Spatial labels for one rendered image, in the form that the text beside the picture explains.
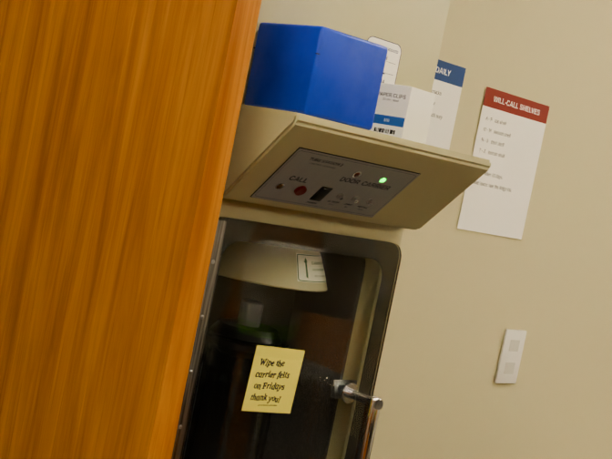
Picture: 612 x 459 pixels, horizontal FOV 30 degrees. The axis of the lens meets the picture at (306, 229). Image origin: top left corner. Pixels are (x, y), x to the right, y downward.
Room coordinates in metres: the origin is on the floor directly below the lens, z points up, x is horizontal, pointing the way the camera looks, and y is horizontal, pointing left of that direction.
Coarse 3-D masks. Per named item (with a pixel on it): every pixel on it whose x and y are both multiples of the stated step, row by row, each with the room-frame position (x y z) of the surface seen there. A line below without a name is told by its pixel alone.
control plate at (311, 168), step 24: (288, 168) 1.19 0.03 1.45; (312, 168) 1.20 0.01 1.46; (336, 168) 1.22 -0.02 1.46; (360, 168) 1.24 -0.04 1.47; (384, 168) 1.26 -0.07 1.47; (264, 192) 1.21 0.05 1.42; (288, 192) 1.23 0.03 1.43; (312, 192) 1.24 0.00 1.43; (336, 192) 1.26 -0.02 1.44; (360, 192) 1.28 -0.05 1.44; (384, 192) 1.30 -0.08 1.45
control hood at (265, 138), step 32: (256, 128) 1.16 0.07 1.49; (288, 128) 1.13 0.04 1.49; (320, 128) 1.15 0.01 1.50; (352, 128) 1.18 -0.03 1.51; (256, 160) 1.16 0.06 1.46; (384, 160) 1.24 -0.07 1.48; (416, 160) 1.27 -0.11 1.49; (448, 160) 1.29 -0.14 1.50; (480, 160) 1.33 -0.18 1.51; (224, 192) 1.19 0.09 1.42; (416, 192) 1.33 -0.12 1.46; (448, 192) 1.36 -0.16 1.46; (384, 224) 1.37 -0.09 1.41; (416, 224) 1.39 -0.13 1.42
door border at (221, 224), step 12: (216, 240) 1.21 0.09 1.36; (216, 252) 1.21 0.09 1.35; (216, 264) 1.21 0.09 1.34; (204, 300) 1.21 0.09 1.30; (204, 312) 1.21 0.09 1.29; (204, 324) 1.21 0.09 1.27; (192, 360) 1.21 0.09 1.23; (192, 372) 1.21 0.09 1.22; (192, 384) 1.21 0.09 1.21; (180, 420) 1.21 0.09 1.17; (180, 432) 1.21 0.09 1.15; (180, 444) 1.21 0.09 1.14
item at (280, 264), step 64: (256, 256) 1.25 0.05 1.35; (320, 256) 1.32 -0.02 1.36; (384, 256) 1.39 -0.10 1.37; (256, 320) 1.26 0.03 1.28; (320, 320) 1.33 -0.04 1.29; (384, 320) 1.41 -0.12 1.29; (320, 384) 1.35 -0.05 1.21; (192, 448) 1.23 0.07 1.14; (256, 448) 1.29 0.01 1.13; (320, 448) 1.36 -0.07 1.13
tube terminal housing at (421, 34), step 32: (288, 0) 1.25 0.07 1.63; (320, 0) 1.28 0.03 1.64; (352, 0) 1.31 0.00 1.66; (384, 0) 1.35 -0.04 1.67; (416, 0) 1.39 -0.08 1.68; (448, 0) 1.43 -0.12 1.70; (256, 32) 1.22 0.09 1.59; (352, 32) 1.32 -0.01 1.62; (384, 32) 1.36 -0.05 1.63; (416, 32) 1.39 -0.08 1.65; (416, 64) 1.40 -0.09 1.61; (288, 224) 1.29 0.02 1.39; (320, 224) 1.33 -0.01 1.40; (352, 224) 1.37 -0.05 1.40
